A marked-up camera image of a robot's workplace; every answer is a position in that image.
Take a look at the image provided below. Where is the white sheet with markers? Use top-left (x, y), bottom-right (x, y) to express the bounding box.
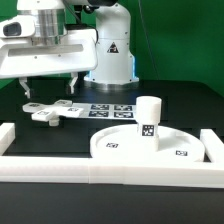
top-left (73, 103), bottom-right (136, 120)

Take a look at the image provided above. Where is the white cross-shaped table base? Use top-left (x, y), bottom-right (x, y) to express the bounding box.
top-left (22, 100), bottom-right (84, 127)

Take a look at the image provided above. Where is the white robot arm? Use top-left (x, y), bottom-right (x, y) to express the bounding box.
top-left (0, 0), bottom-right (138, 90)

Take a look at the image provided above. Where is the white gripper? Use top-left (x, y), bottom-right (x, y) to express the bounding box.
top-left (0, 15), bottom-right (97, 99)

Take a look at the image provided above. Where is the white round table top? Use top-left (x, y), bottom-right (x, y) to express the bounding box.
top-left (90, 124), bottom-right (205, 163)

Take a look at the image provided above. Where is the white U-shaped boundary frame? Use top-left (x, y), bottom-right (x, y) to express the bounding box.
top-left (0, 123), bottom-right (224, 188)

